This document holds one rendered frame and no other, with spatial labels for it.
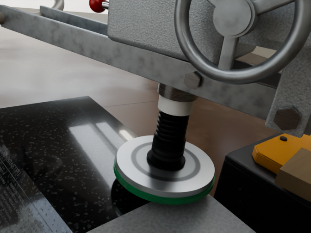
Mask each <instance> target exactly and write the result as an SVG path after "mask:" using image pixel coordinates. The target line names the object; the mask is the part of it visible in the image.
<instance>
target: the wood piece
mask: <svg viewBox="0 0 311 233"><path fill-rule="evenodd" d="M274 183H275V184H277V185H279V186H281V187H282V188H284V189H286V190H288V191H290V192H292V193H294V194H296V195H298V196H299V197H301V198H303V199H305V200H307V201H309V202H311V151H309V150H307V149H304V148H301V149H300V150H299V151H297V152H296V153H295V154H294V155H293V156H292V157H291V158H290V159H289V160H288V161H287V162H286V163H285V164H284V165H283V166H282V167H281V168H280V169H279V171H278V174H277V177H276V179H275V182H274Z"/></svg>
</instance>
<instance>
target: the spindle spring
mask: <svg viewBox="0 0 311 233"><path fill-rule="evenodd" d="M166 118H167V119H166ZM168 119H172V120H168ZM174 120H177V121H174ZM178 120H180V121H178ZM188 120H189V115H188V116H173V115H169V114H166V113H164V112H162V111H161V110H159V115H158V120H157V122H158V123H157V128H156V133H155V135H156V137H157V138H158V139H159V140H161V141H162V142H166V143H179V142H182V141H183V140H184V139H185V137H186V135H185V134H186V129H187V125H188ZM164 122H165V123H164ZM166 123H168V124H166ZM169 124H171V125H169ZM172 124H173V125H172ZM165 128H167V129H165ZM169 129H171V130H169ZM173 129H175V130H173ZM167 133H168V134H167ZM171 139H173V140H171Z"/></svg>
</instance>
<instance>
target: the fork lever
mask: <svg viewBox="0 0 311 233"><path fill-rule="evenodd" d="M39 9H40V12H42V13H43V15H44V17H43V16H39V15H36V14H33V13H30V12H26V11H23V10H19V9H16V8H13V7H10V6H6V5H0V11H1V12H2V13H3V15H4V19H5V22H4V24H2V25H1V27H4V28H7V29H9V30H12V31H15V32H18V33H21V34H23V35H26V36H29V37H32V38H35V39H37V40H40V41H43V42H46V43H49V44H52V45H55V46H57V47H60V48H63V49H66V50H69V51H71V52H74V53H77V54H80V55H83V56H85V57H88V58H91V59H94V60H97V61H100V62H102V63H105V64H108V65H111V66H114V67H117V68H120V69H122V70H125V71H128V72H130V73H133V74H136V75H139V76H142V77H145V78H147V79H150V80H153V81H156V82H159V83H162V84H164V85H167V86H170V87H173V88H176V89H178V90H181V91H184V92H187V93H190V94H192V95H195V96H198V97H201V98H204V99H207V100H210V101H212V102H215V103H218V104H221V105H224V106H227V107H229V108H232V109H235V110H238V111H241V112H243V113H246V114H249V115H252V116H255V117H257V118H260V119H263V120H266V119H267V115H268V112H269V109H270V106H271V103H272V100H273V98H274V94H275V91H276V88H277V85H278V82H279V80H280V76H281V73H282V72H278V73H276V74H274V75H273V76H271V77H269V78H267V79H264V80H261V81H258V82H255V83H250V84H243V85H234V84H226V83H222V82H218V81H215V80H212V79H210V78H208V77H206V76H205V75H203V74H202V73H200V72H199V71H198V70H197V69H196V68H194V67H193V66H192V64H191V63H190V62H189V61H185V60H182V59H178V58H174V57H171V56H167V55H163V54H159V53H156V52H152V51H149V50H145V49H141V48H137V47H134V46H130V45H127V44H123V43H119V42H115V41H113V40H111V39H109V38H108V36H107V23H103V22H100V21H97V20H93V19H90V18H86V17H82V16H79V15H75V14H71V13H68V12H64V11H60V10H57V9H54V8H50V7H47V6H39ZM252 66H255V65H254V64H251V63H247V62H244V61H240V60H236V59H235V60H234V64H233V68H232V69H242V68H248V67H252ZM300 119H301V115H300V114H299V113H298V112H297V111H296V110H295V108H294V107H293V106H288V107H282V108H278V109H277V112H276V114H275V117H274V120H273V121H274V122H275V124H276V125H277V126H278V127H279V128H280V129H281V130H291V129H296V128H297V126H298V123H299V121H300Z"/></svg>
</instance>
